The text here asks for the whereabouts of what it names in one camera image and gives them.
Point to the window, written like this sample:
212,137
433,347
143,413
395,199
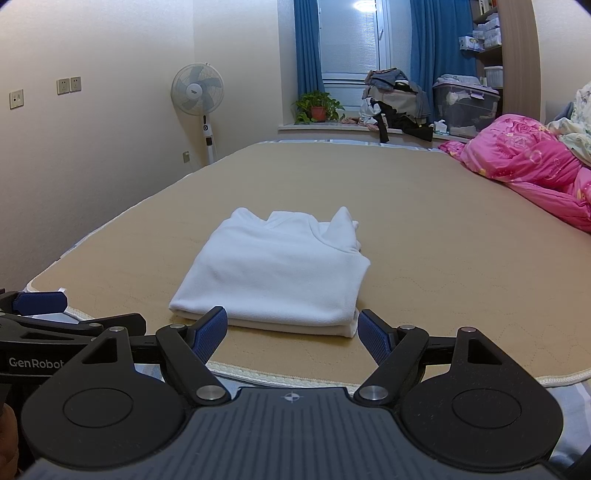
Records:
355,41

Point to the tissue box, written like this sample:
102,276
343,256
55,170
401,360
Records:
441,127

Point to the white basket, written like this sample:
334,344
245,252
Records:
493,76

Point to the floral blanket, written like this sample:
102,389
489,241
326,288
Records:
577,124

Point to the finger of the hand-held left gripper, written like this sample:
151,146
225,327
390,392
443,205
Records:
69,328
39,302

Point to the white fleece top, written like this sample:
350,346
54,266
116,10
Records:
277,272

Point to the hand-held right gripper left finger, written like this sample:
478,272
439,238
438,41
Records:
210,330

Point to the pink quilt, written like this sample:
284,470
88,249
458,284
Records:
521,157

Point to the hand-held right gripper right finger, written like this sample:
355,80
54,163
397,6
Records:
374,334

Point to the clear plastic storage box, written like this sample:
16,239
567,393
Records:
466,108

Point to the wooden shelf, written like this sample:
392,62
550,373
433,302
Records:
519,50

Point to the white standing fan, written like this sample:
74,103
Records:
197,90

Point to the potted green plant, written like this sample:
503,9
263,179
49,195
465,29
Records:
318,108

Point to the pile of clothes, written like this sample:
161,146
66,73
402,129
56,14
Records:
397,99

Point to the white boxes on shelf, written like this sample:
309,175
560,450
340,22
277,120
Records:
487,27

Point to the beige bed mat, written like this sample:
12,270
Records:
438,258

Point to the person's left hand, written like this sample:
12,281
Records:
7,438

